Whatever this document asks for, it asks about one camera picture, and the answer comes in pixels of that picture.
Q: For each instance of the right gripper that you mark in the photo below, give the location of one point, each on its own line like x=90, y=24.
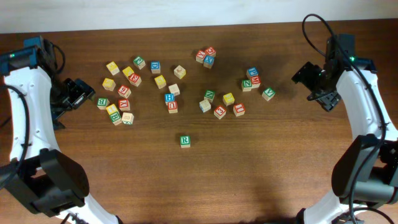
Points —
x=328, y=101

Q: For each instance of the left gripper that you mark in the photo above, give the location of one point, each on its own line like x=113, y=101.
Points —
x=76, y=94

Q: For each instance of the yellow S block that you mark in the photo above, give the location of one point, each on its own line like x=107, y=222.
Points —
x=109, y=84
x=160, y=81

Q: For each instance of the green R block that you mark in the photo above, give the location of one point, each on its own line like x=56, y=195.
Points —
x=185, y=141

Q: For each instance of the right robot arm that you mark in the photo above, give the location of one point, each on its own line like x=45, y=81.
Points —
x=366, y=174

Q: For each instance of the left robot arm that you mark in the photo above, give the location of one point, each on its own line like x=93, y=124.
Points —
x=39, y=175

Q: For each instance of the yellow block above B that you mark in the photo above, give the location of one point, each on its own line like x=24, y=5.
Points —
x=112, y=109

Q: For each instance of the yellow block upper left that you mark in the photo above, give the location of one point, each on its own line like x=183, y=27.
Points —
x=113, y=68

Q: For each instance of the green B block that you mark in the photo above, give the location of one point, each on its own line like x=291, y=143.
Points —
x=116, y=118

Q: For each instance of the red 6 block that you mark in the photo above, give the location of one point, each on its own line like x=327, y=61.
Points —
x=124, y=91

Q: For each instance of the green V block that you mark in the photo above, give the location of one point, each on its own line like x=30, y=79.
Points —
x=268, y=94

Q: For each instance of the yellow block beside E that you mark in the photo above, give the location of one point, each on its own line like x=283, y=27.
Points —
x=128, y=71

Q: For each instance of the plain wood green block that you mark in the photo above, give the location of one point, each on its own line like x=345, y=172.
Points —
x=127, y=118

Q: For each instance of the red E block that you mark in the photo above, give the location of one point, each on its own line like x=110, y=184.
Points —
x=135, y=79

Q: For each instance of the red M block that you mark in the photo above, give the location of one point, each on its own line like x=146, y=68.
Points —
x=255, y=81

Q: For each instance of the blue P block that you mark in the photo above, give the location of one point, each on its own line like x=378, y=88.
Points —
x=252, y=72

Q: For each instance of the green P block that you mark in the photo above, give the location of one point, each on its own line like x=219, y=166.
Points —
x=139, y=62

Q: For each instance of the green N block right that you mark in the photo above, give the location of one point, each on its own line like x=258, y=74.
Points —
x=246, y=85

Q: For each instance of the green n block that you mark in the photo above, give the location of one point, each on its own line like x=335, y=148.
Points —
x=209, y=95
x=246, y=85

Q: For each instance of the red I block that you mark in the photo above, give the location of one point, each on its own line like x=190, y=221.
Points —
x=239, y=109

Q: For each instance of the blue D block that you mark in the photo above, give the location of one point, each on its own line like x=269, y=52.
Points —
x=155, y=67

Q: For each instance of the blue H block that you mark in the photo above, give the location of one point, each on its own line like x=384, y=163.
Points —
x=169, y=97

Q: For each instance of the red U block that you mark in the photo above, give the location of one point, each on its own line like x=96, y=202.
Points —
x=172, y=107

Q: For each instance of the red 3 block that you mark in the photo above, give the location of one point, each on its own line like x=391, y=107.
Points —
x=219, y=112

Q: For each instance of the plain wood yellow block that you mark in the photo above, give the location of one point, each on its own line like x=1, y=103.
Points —
x=180, y=72

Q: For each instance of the green N block centre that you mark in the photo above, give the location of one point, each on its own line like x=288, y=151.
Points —
x=209, y=95

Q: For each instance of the red Q block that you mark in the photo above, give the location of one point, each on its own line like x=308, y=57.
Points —
x=210, y=51

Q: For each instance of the blue X block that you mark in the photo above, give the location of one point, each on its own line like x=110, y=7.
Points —
x=208, y=61

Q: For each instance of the white blue T block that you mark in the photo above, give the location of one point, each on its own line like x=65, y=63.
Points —
x=205, y=106

